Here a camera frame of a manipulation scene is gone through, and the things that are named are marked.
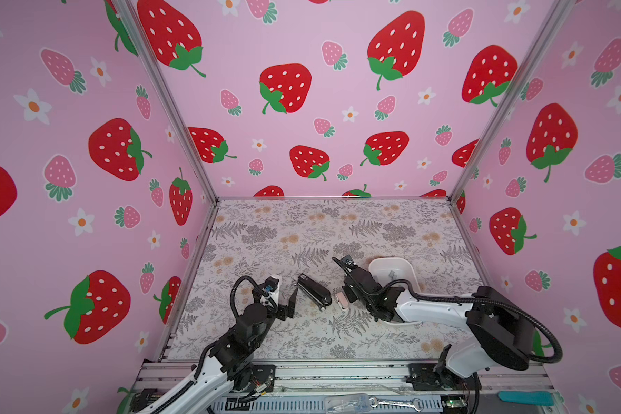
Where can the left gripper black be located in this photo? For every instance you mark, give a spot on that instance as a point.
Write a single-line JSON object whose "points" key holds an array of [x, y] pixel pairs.
{"points": [[288, 310]]}

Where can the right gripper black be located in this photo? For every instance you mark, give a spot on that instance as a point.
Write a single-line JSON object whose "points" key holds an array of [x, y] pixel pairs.
{"points": [[346, 290]]}

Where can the black stapler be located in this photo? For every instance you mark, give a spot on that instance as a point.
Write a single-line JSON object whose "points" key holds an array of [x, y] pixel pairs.
{"points": [[318, 293]]}

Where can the pink mini stapler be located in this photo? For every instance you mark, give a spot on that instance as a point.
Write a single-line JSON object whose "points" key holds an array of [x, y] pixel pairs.
{"points": [[342, 301]]}

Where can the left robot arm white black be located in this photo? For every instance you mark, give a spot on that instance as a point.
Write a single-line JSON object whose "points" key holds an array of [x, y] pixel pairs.
{"points": [[226, 365]]}

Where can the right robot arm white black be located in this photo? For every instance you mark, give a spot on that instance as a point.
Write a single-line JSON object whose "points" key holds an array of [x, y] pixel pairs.
{"points": [[503, 335]]}

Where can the white plastic tray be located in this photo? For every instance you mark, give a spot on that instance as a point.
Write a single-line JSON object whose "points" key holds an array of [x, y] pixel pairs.
{"points": [[380, 268]]}

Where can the clear plastic bag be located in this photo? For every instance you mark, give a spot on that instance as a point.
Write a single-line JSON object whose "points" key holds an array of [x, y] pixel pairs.
{"points": [[357, 403]]}

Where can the silver wrench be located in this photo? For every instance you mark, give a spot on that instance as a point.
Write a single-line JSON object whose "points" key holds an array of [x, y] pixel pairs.
{"points": [[415, 405]]}

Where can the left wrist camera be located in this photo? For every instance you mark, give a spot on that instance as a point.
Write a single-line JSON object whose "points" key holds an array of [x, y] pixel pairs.
{"points": [[270, 290]]}

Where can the aluminium rail base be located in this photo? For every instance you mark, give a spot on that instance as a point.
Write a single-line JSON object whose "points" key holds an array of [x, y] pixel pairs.
{"points": [[302, 386]]}

